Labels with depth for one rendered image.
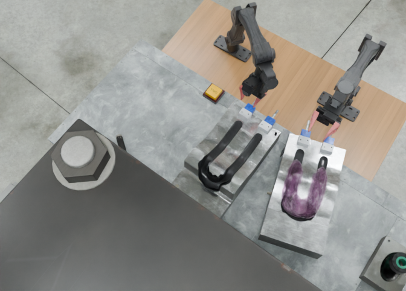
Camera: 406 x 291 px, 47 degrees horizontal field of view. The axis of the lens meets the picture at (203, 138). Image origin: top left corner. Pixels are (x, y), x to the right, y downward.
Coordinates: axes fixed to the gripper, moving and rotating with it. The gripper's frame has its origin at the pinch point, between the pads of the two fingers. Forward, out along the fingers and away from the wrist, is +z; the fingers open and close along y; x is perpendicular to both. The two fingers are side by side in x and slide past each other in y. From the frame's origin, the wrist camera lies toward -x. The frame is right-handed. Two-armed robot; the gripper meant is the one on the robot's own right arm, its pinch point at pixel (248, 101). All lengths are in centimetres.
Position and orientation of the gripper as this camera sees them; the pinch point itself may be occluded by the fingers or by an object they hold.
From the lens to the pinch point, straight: 202.4
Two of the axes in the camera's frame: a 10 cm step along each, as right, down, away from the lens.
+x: 5.2, -4.5, 7.3
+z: -2.8, 7.1, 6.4
